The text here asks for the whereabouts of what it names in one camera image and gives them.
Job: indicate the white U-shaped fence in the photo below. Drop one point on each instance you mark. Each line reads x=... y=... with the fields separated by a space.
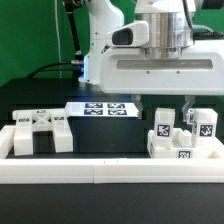
x=102 y=171

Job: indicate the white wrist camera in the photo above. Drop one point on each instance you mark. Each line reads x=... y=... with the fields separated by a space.
x=135 y=34

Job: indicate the white tagged cube far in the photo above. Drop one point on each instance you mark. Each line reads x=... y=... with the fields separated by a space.
x=190 y=115

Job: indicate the white chair back frame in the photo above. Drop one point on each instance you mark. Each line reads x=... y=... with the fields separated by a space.
x=41 y=120

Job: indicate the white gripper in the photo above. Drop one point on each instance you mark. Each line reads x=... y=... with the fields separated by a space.
x=200 y=71

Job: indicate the white chair seat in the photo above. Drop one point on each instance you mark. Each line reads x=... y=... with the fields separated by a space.
x=181 y=147

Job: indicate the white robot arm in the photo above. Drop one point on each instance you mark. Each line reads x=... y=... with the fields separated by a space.
x=160 y=53

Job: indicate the white marker base plate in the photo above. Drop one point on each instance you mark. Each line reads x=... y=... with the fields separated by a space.
x=101 y=109

